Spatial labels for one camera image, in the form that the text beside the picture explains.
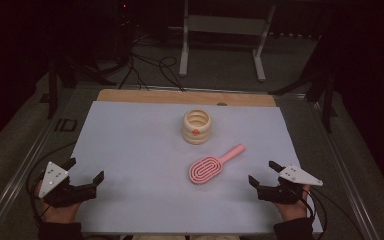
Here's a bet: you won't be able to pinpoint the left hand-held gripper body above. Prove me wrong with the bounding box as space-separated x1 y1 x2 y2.
38 161 98 209

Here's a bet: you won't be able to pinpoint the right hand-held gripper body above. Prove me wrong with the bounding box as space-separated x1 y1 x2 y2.
257 163 324 205

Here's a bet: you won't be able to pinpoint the pink hairbrush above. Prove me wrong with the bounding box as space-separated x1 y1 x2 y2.
188 143 247 186

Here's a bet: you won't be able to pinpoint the cream ribbed cup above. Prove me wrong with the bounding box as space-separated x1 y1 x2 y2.
181 108 213 146

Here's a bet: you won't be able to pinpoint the person's right hand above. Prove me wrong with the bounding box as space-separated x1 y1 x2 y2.
274 184 313 222

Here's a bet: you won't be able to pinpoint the person's left hand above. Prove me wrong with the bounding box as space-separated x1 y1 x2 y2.
34 181 83 225

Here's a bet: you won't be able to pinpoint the white table mat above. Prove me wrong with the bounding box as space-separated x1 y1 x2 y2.
67 100 324 235

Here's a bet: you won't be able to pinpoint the black stand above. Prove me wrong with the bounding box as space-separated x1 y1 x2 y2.
269 31 336 134
45 54 63 120

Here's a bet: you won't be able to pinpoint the white metal stand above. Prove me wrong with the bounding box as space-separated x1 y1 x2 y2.
178 0 278 83

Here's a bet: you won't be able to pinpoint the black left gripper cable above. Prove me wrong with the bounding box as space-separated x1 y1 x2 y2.
25 142 78 228

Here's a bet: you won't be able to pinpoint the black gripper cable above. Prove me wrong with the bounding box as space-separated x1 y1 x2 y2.
25 142 78 228
298 185 366 240

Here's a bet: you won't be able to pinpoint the metal frame rail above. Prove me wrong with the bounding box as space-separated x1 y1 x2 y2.
0 87 81 239
308 99 381 240

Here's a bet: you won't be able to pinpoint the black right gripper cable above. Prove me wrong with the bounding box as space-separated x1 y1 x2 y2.
298 185 366 240

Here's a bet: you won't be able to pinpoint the black floor cables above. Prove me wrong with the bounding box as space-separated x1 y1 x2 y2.
118 46 187 93

